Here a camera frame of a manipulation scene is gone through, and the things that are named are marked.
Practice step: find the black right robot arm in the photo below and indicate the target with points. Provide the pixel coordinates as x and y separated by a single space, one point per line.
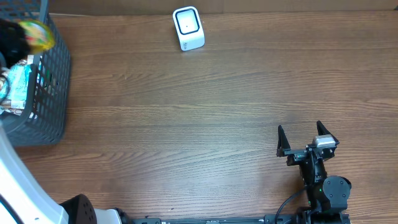
327 195

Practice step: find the teal wipes packet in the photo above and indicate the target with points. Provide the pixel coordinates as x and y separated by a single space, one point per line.
18 77

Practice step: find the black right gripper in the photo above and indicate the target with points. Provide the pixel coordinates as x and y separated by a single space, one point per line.
296 155

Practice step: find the green yellow snack package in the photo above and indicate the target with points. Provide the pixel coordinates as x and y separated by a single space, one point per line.
38 36

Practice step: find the dark grey plastic basket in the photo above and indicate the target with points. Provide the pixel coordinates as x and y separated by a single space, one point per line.
44 118

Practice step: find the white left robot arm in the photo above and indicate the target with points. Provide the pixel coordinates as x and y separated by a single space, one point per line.
24 201

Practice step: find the white barcode scanner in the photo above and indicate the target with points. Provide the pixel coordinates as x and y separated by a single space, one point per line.
189 28

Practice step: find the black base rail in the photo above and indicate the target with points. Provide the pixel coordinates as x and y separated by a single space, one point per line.
267 219

